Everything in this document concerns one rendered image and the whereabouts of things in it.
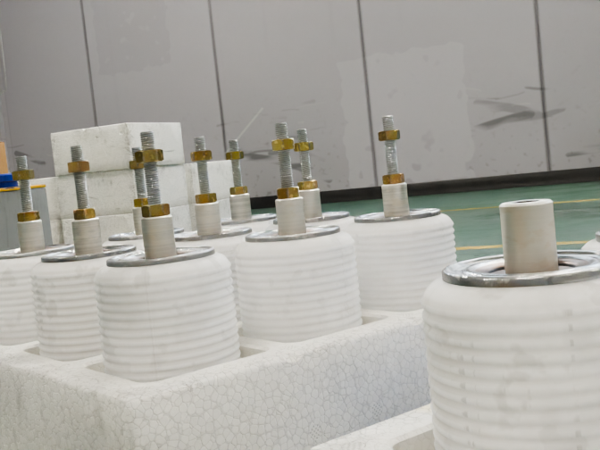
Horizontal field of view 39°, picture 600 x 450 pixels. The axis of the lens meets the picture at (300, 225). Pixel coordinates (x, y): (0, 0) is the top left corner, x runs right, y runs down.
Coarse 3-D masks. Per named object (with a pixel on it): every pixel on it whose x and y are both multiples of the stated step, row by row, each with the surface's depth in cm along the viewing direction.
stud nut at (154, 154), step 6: (144, 150) 59; (150, 150) 59; (156, 150) 59; (162, 150) 60; (138, 156) 59; (144, 156) 59; (150, 156) 59; (156, 156) 59; (162, 156) 60; (138, 162) 59
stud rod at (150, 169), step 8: (144, 136) 59; (152, 136) 59; (144, 144) 59; (152, 144) 59; (152, 168) 59; (152, 176) 59; (152, 184) 59; (152, 192) 59; (160, 192) 60; (152, 200) 59; (160, 200) 60
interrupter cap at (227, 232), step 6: (222, 228) 80; (228, 228) 80; (234, 228) 79; (240, 228) 79; (246, 228) 77; (180, 234) 78; (186, 234) 78; (192, 234) 78; (216, 234) 73; (222, 234) 73; (228, 234) 73; (234, 234) 74; (240, 234) 74; (180, 240) 74; (186, 240) 73; (192, 240) 73; (198, 240) 73
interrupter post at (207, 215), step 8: (200, 208) 75; (208, 208) 75; (216, 208) 76; (200, 216) 76; (208, 216) 75; (216, 216) 76; (200, 224) 76; (208, 224) 75; (216, 224) 76; (200, 232) 76; (208, 232) 76; (216, 232) 76
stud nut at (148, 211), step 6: (156, 204) 59; (162, 204) 59; (168, 204) 60; (144, 210) 59; (150, 210) 59; (156, 210) 59; (162, 210) 59; (168, 210) 60; (144, 216) 60; (150, 216) 59; (156, 216) 59
